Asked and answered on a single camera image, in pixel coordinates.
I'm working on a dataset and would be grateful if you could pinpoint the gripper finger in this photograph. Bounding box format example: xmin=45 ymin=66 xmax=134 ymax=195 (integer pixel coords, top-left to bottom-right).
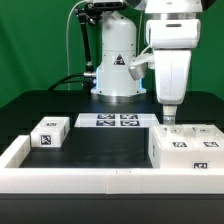
xmin=163 ymin=105 xmax=177 ymax=125

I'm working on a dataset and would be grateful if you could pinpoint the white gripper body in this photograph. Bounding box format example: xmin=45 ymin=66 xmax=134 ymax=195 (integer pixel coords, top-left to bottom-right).
xmin=146 ymin=19 xmax=201 ymax=105

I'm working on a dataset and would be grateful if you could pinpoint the white cabinet body box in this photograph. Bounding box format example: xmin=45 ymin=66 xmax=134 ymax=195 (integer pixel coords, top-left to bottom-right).
xmin=148 ymin=126 xmax=224 ymax=169

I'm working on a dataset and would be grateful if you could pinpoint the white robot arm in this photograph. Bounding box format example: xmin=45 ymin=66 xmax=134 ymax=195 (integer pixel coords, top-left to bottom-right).
xmin=93 ymin=0 xmax=216 ymax=125

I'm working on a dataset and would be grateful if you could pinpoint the small white tagged block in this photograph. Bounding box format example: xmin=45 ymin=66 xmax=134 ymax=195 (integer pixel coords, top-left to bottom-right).
xmin=30 ymin=117 xmax=70 ymax=148

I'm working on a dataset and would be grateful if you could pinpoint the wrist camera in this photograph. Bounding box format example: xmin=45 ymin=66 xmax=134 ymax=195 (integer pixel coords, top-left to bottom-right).
xmin=128 ymin=53 xmax=155 ymax=80

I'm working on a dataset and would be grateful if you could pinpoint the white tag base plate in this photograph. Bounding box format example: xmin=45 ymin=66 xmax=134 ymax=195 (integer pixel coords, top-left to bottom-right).
xmin=75 ymin=113 xmax=159 ymax=128

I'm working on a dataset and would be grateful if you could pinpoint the white cable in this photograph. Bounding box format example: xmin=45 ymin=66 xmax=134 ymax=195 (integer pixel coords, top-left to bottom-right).
xmin=65 ymin=0 xmax=88 ymax=91

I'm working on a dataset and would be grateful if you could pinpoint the black cable bundle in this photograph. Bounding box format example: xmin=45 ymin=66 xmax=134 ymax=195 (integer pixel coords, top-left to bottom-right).
xmin=47 ymin=72 xmax=97 ymax=92

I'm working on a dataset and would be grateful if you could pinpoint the white U-shaped fence frame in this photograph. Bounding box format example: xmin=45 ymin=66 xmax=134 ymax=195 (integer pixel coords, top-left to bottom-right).
xmin=0 ymin=135 xmax=224 ymax=194

